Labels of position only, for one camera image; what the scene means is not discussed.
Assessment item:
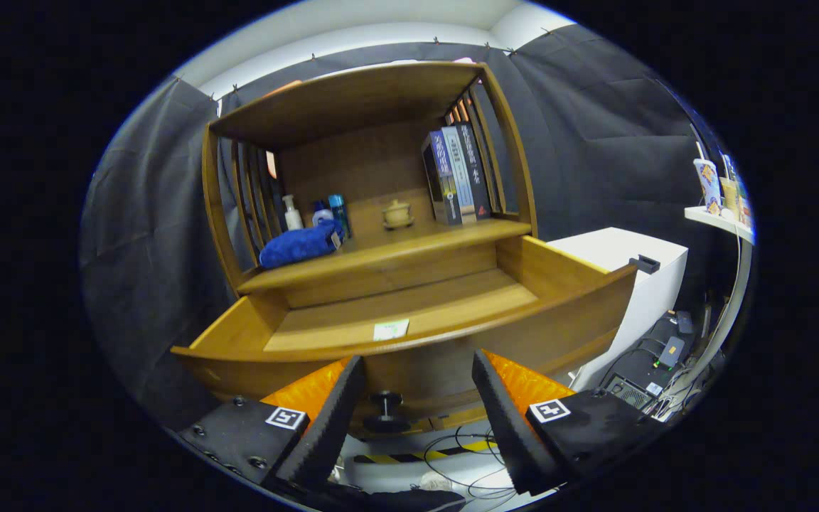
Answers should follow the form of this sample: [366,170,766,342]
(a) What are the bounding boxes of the blue spine book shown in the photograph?
[421,129,464,227]

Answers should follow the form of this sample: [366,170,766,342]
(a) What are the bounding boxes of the clear drink bottle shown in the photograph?
[737,181,756,230]

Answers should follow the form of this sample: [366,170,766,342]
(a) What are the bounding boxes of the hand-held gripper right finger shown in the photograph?
[471,348,666,496]

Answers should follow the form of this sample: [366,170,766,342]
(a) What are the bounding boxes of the yellow black hazard tape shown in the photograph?
[353,439,499,465]

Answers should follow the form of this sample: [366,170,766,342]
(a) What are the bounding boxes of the beige lidded teacup with saucer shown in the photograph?
[382,199,415,230]

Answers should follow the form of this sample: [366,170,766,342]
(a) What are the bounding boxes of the patterned paper cup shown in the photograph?
[692,158,723,215]

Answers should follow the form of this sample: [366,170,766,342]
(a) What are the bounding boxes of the wooden drawer with black knob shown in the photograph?
[170,235,638,436]

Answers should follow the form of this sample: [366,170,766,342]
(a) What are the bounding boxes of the wooden cabinet with slatted sides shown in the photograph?
[200,60,540,434]

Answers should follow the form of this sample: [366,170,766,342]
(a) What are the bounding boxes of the teal cylindrical bottle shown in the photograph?
[328,194,351,239]

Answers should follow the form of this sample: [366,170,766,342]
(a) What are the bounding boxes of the wooden countertop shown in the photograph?
[237,186,532,296]

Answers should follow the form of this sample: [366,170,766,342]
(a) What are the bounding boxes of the yellowish plastic cup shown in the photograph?
[719,176,740,220]

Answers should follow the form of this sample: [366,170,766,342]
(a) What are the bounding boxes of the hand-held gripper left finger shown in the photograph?
[178,356,368,491]

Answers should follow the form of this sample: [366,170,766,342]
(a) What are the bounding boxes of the white side shelf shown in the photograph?
[684,205,757,246]

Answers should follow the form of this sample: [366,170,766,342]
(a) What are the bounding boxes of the white shelf pole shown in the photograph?
[665,235,753,399]

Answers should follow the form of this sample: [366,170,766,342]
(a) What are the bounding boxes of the pale grey spine book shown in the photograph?
[441,126,478,223]

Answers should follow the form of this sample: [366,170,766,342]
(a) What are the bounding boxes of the grey power adapter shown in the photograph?
[658,336,687,369]

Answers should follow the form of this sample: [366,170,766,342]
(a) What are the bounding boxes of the white box cabinet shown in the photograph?
[546,228,689,392]

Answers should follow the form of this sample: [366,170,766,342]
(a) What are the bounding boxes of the white pump bottle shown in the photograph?
[282,194,305,232]

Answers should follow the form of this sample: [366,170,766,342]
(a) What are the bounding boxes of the blue folded towel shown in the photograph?
[259,219,345,270]

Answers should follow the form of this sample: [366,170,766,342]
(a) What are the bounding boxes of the black floor cables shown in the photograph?
[420,423,524,502]

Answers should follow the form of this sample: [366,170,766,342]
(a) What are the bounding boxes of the black computer case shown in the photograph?
[598,313,698,415]

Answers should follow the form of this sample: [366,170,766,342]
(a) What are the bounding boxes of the black backdrop cloth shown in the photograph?
[79,25,744,427]

